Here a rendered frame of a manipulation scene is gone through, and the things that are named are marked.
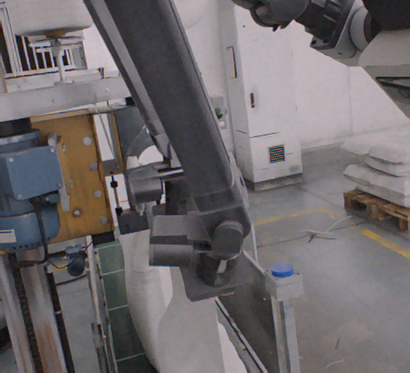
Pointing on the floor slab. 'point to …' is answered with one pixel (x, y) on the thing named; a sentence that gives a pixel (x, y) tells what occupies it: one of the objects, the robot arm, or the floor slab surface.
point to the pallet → (378, 208)
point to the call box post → (289, 336)
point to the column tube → (39, 289)
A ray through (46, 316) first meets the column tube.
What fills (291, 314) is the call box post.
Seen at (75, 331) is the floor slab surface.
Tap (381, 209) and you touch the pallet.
